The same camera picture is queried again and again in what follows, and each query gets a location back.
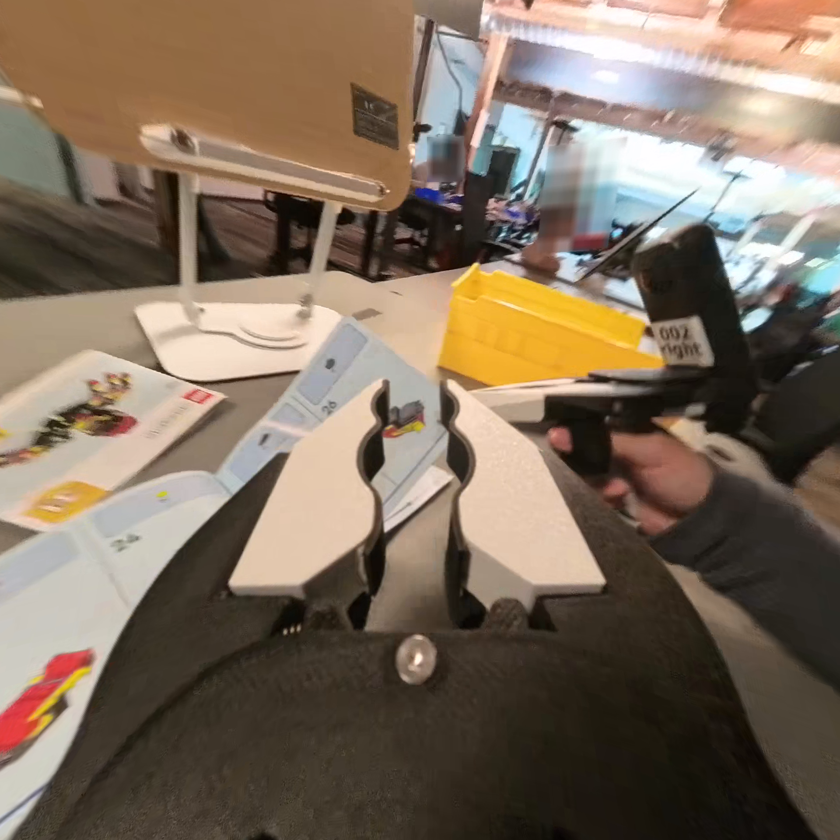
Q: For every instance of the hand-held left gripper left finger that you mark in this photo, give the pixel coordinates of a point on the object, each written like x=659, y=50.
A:
x=315, y=499

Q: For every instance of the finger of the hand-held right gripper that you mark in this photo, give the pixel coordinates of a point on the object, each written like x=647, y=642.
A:
x=518, y=400

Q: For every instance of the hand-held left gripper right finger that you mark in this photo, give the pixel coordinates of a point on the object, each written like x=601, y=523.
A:
x=525, y=518

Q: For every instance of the person's right forearm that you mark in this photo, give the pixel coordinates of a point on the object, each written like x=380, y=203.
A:
x=754, y=558

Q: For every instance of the person's right hand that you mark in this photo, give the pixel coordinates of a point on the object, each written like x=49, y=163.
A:
x=663, y=479

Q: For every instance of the yellow plastic bin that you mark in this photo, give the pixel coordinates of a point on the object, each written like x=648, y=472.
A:
x=525, y=334

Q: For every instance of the grey tape strip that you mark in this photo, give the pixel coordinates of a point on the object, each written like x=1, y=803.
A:
x=369, y=313

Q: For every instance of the closed instruction booklet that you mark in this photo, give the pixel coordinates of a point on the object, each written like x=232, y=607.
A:
x=98, y=433

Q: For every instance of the open instruction booklet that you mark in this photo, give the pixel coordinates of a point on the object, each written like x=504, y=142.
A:
x=59, y=590

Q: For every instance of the wooden book stand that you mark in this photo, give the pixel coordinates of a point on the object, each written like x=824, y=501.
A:
x=197, y=72

